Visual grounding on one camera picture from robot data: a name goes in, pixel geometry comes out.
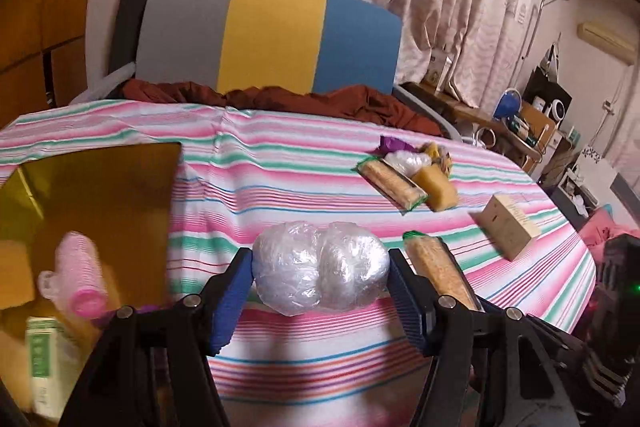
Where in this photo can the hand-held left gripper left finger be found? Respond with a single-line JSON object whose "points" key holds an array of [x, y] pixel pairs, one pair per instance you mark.
{"points": [[227, 302]]}

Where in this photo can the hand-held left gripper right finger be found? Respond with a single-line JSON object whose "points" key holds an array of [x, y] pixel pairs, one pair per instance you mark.
{"points": [[405, 297]]}

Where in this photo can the cracker packet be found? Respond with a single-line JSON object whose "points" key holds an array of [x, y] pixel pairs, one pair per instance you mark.
{"points": [[392, 182], [437, 272]]}

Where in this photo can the plastic-wrapped white balls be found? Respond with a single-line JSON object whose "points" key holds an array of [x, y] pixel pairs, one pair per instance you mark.
{"points": [[310, 267]]}

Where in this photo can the small cardboard box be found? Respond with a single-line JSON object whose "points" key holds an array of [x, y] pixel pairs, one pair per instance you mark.
{"points": [[507, 224]]}

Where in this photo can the clear plastic bag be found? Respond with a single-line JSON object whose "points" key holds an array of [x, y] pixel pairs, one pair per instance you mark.
{"points": [[407, 162]]}

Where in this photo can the purple snack packet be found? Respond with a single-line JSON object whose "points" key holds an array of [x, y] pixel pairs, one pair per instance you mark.
{"points": [[392, 143]]}

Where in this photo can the pink hair roller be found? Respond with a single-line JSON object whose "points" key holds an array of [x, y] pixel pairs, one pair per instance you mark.
{"points": [[75, 267]]}

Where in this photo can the gold metal tin box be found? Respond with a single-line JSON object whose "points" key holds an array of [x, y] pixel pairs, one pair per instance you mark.
{"points": [[100, 197]]}

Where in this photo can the green and white box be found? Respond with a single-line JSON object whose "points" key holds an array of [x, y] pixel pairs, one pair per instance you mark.
{"points": [[47, 357]]}

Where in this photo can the pink cloth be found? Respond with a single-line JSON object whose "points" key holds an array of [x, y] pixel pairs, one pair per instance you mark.
{"points": [[600, 227]]}

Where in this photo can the white cabinet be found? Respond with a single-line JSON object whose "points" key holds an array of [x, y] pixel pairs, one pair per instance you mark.
{"points": [[595, 169]]}

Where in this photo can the striped pink green tablecloth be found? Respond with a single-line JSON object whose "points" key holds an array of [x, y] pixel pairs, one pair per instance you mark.
{"points": [[300, 187]]}

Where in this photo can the wooden storage box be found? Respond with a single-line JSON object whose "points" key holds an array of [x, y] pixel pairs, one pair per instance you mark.
{"points": [[537, 119]]}

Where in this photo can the wooden desk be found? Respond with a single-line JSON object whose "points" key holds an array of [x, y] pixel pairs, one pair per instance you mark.
{"points": [[450, 102]]}

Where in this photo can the dark red cloth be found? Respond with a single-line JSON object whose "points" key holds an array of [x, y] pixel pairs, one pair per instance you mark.
{"points": [[350, 104]]}

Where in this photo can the white carton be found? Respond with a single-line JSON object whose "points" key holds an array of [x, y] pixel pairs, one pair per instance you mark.
{"points": [[440, 69]]}

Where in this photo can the metal hook pole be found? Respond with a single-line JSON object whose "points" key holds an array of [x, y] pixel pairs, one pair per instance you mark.
{"points": [[532, 24]]}

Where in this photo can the grey yellow blue chair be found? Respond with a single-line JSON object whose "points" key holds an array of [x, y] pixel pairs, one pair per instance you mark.
{"points": [[270, 37]]}

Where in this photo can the black rolled mat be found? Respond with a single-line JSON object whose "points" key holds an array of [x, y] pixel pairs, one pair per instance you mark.
{"points": [[131, 17]]}

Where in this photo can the wooden wardrobe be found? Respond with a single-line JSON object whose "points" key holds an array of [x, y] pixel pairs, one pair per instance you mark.
{"points": [[45, 7]]}

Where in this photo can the wall air conditioner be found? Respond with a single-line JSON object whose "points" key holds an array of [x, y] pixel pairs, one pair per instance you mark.
{"points": [[607, 39]]}

